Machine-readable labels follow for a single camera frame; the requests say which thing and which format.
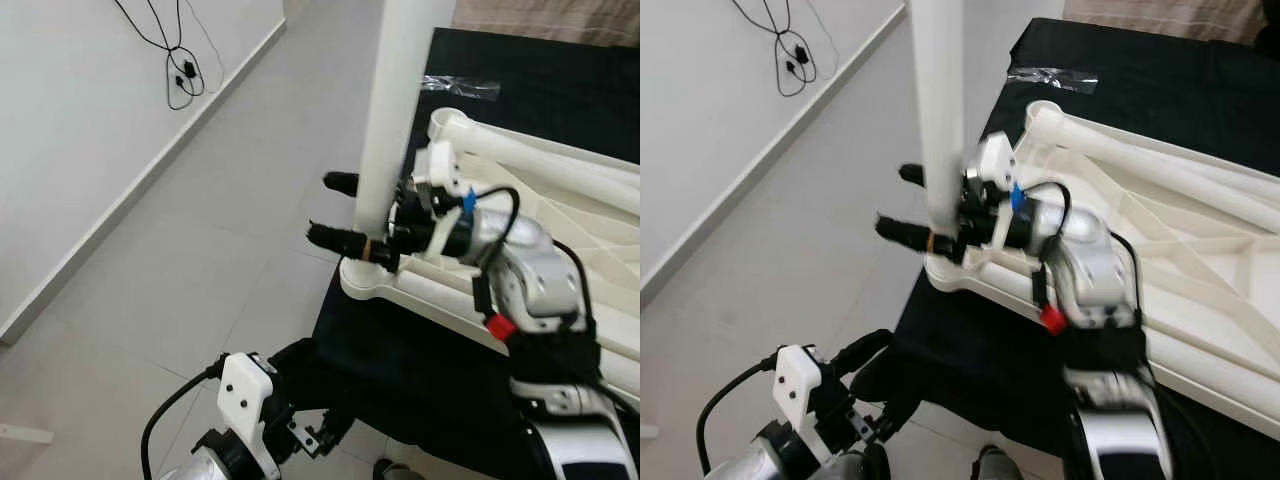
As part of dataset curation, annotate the black table cloth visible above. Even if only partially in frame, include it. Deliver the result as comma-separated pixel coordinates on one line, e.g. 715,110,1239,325
875,18,1280,480
265,25,640,471

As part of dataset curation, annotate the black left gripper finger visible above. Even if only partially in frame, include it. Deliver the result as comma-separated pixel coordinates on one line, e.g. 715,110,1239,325
268,338,323,387
830,328,895,377

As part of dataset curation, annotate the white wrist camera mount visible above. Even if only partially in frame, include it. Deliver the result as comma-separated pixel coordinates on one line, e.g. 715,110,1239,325
218,352,278,473
400,140,471,269
775,343,826,456
965,132,1021,261

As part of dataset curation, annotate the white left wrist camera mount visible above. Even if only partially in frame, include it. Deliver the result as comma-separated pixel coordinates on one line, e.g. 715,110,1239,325
218,352,278,473
775,343,826,456

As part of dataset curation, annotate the white plastic table top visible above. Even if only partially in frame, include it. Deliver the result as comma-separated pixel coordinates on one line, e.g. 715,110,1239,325
925,100,1280,441
340,108,640,401

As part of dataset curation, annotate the black wall cable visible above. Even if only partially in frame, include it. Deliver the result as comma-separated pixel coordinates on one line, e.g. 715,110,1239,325
112,0,226,111
730,0,841,99

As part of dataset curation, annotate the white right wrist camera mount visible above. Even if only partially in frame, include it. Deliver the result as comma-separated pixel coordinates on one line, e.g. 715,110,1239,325
965,132,1021,261
400,140,471,269

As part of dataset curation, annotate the beige stone ledge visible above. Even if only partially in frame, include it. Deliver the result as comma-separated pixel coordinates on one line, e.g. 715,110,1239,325
450,0,640,49
1060,0,1266,46

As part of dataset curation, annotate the silver robot left leg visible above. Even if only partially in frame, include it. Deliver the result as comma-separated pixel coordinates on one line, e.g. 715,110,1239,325
820,445,891,480

